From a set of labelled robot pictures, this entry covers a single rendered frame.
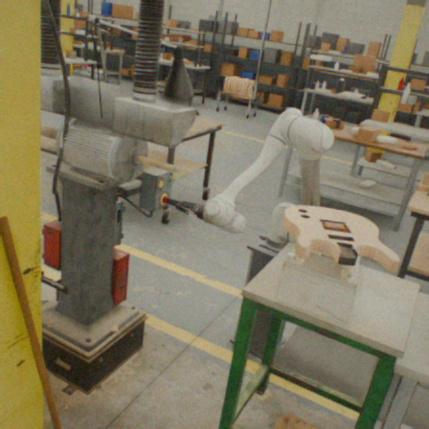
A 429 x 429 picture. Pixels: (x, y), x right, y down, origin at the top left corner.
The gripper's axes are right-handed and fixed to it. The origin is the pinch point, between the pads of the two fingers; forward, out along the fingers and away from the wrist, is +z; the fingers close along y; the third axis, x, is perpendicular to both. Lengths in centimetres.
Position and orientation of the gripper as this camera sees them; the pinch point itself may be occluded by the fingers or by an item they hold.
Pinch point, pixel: (172, 202)
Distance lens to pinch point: 245.9
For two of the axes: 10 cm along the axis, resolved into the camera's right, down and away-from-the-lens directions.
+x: 1.3, -9.1, -3.9
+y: 4.6, -2.9, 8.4
